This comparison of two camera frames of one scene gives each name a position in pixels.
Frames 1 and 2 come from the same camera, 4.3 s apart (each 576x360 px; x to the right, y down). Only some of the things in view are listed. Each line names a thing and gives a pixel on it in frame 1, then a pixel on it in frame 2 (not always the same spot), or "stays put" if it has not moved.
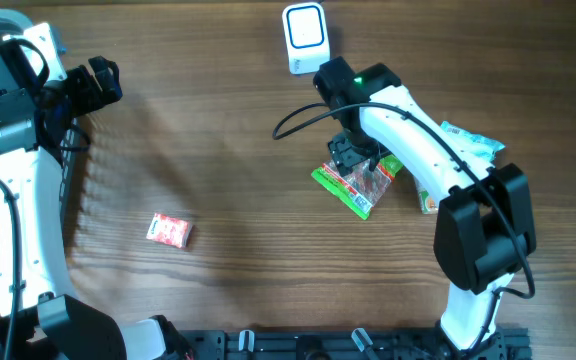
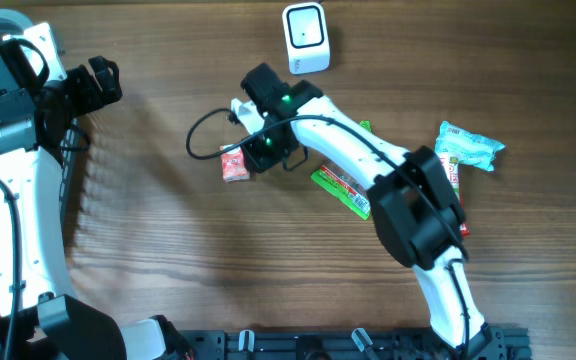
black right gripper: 345,157 → 262,163
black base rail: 342,344 stays put
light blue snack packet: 482,147 stays put
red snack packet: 170,231 → 233,164
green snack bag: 362,188 stays put
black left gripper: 93,98 stays put
